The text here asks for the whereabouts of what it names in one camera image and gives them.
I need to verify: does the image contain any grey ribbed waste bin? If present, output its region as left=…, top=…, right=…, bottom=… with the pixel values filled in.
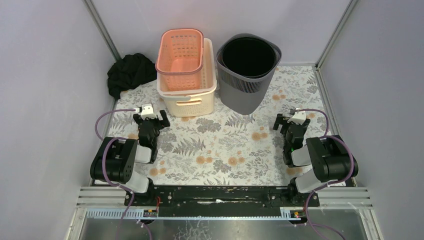
left=216, top=33, right=282, bottom=115

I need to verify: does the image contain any pink plastic basket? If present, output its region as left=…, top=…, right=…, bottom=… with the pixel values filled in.
left=155, top=28, right=204, bottom=91

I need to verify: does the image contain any black round waste bin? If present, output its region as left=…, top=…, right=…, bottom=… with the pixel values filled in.
left=221, top=36, right=277, bottom=79

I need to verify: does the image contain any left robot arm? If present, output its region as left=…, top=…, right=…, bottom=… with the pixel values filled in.
left=89, top=106, right=170, bottom=206

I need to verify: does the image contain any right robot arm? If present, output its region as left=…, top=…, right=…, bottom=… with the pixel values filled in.
left=273, top=108, right=359, bottom=206

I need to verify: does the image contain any cream plastic basket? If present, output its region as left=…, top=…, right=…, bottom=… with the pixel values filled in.
left=156, top=37, right=217, bottom=117

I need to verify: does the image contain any black cloth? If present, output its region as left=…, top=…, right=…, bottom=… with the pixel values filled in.
left=107, top=53, right=157, bottom=100

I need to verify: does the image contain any floral table mat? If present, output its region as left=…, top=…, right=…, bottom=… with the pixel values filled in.
left=107, top=65, right=345, bottom=187

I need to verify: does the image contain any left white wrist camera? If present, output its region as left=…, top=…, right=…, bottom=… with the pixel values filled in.
left=134, top=103, right=157, bottom=120

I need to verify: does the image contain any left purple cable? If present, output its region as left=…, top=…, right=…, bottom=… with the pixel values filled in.
left=94, top=108, right=153, bottom=240

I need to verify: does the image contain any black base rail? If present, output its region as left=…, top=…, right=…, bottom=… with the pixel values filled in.
left=124, top=184, right=320, bottom=218

